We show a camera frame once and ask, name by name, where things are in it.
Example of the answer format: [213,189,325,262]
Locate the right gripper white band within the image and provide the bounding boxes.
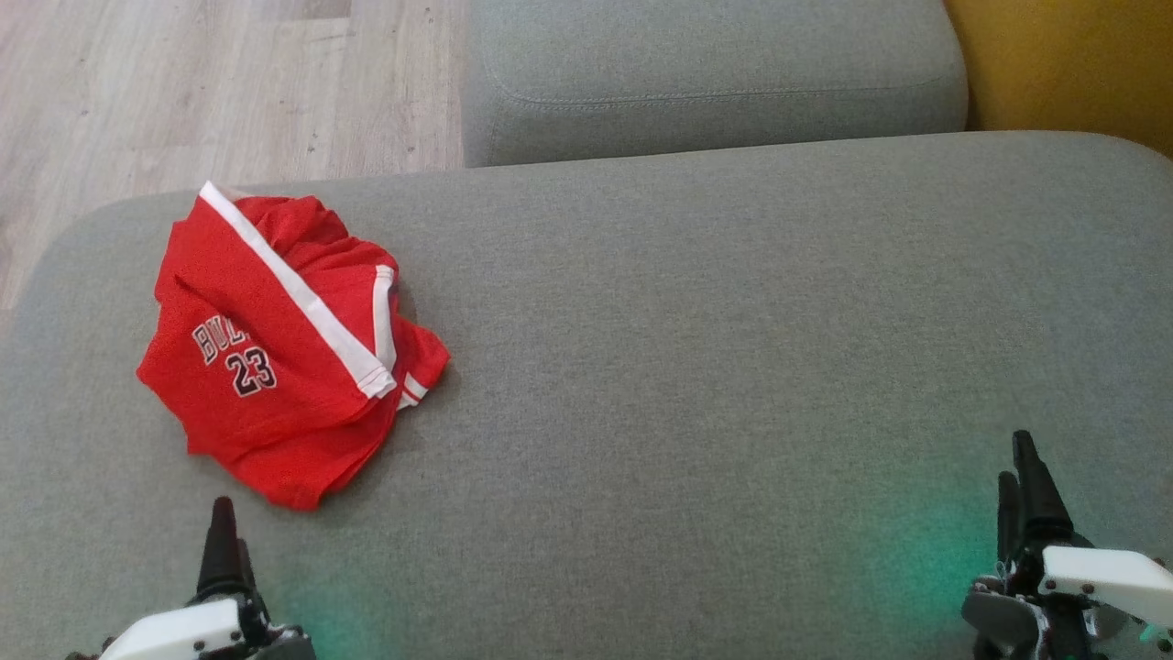
[962,430,1173,660]

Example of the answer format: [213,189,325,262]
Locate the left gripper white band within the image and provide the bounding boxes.
[64,497,317,660]

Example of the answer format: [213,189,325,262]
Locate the red shorts with white stripe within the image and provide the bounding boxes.
[136,180,400,459]

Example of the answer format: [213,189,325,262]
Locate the red Bulls 23 jersey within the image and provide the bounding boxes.
[183,194,452,512]

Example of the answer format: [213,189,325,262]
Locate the grey fabric sofa seat cushion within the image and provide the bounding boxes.
[0,131,1173,660]

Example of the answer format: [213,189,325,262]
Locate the grey fabric sofa back cushion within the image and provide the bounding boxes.
[461,0,970,169]

